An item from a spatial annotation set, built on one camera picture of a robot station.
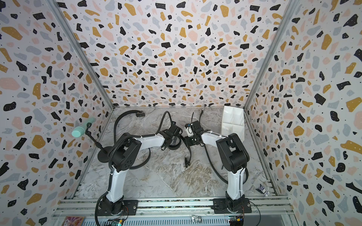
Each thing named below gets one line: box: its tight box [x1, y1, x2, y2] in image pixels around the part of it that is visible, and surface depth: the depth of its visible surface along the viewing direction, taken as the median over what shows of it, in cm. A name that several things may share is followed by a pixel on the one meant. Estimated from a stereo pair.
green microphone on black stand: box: [71, 117, 111, 163], surface depth 76 cm
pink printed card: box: [61, 216, 85, 226], surface depth 70 cm
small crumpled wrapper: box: [258, 183, 270, 197], surface depth 80 cm
